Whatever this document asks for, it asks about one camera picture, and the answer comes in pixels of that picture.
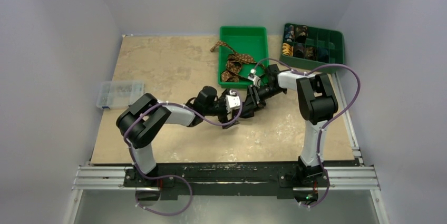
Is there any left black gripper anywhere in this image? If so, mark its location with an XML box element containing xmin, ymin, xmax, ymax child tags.
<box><xmin>203</xmin><ymin>90</ymin><xmax>239</xmax><ymax>128</ymax></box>

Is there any bright green plastic tray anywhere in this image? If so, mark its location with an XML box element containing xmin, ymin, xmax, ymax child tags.
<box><xmin>214</xmin><ymin>26</ymin><xmax>269</xmax><ymax>89</ymax></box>

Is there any dark green compartment organizer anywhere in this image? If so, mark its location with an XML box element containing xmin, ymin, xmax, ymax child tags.
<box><xmin>279</xmin><ymin>23</ymin><xmax>345</xmax><ymax>71</ymax></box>

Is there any dark navy striped tie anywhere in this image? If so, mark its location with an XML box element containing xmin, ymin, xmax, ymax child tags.
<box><xmin>240</xmin><ymin>107</ymin><xmax>255</xmax><ymax>119</ymax></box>

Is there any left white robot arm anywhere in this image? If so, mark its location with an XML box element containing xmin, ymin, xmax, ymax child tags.
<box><xmin>116</xmin><ymin>86</ymin><xmax>242</xmax><ymax>187</ymax></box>

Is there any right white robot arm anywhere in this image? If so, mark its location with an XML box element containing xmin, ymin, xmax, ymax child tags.
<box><xmin>240</xmin><ymin>64</ymin><xmax>338</xmax><ymax>186</ymax></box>

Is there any brown patterned tie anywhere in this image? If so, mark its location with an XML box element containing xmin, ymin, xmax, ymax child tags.
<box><xmin>210</xmin><ymin>40</ymin><xmax>257</xmax><ymax>82</ymax></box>

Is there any orange striped rolled tie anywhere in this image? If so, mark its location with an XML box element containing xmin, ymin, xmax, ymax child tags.
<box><xmin>281</xmin><ymin>43</ymin><xmax>294</xmax><ymax>57</ymax></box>

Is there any blue patterned rolled tie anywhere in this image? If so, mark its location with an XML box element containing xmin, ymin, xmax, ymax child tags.
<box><xmin>284</xmin><ymin>24</ymin><xmax>295</xmax><ymax>42</ymax></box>

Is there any navy rolled tie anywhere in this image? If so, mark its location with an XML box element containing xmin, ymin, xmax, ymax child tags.
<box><xmin>317</xmin><ymin>47</ymin><xmax>329</xmax><ymax>63</ymax></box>

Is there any clear plastic parts box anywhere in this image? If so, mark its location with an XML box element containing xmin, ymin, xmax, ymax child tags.
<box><xmin>96</xmin><ymin>80</ymin><xmax>145</xmax><ymax>109</ymax></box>

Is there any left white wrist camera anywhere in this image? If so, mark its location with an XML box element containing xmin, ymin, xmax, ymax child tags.
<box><xmin>225</xmin><ymin>89</ymin><xmax>242</xmax><ymax>113</ymax></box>

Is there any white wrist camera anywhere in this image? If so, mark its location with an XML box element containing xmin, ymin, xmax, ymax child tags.
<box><xmin>247</xmin><ymin>69</ymin><xmax>261</xmax><ymax>87</ymax></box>
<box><xmin>225</xmin><ymin>89</ymin><xmax>242</xmax><ymax>113</ymax></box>

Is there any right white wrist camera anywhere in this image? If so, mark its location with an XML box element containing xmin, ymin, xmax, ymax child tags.
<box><xmin>247</xmin><ymin>69</ymin><xmax>261</xmax><ymax>87</ymax></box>

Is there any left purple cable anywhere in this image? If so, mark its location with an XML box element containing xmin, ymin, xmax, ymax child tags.
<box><xmin>123</xmin><ymin>90</ymin><xmax>244</xmax><ymax>216</ymax></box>

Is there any purple cable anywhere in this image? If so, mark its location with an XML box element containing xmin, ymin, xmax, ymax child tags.
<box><xmin>253</xmin><ymin>58</ymin><xmax>362</xmax><ymax>209</ymax></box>
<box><xmin>123</xmin><ymin>90</ymin><xmax>244</xmax><ymax>216</ymax></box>

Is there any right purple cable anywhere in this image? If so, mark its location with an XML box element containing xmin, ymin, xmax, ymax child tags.
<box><xmin>253</xmin><ymin>58</ymin><xmax>362</xmax><ymax>209</ymax></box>

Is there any black mounting base rail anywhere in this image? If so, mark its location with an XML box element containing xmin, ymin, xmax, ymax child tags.
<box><xmin>123</xmin><ymin>161</ymin><xmax>329</xmax><ymax>203</ymax></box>

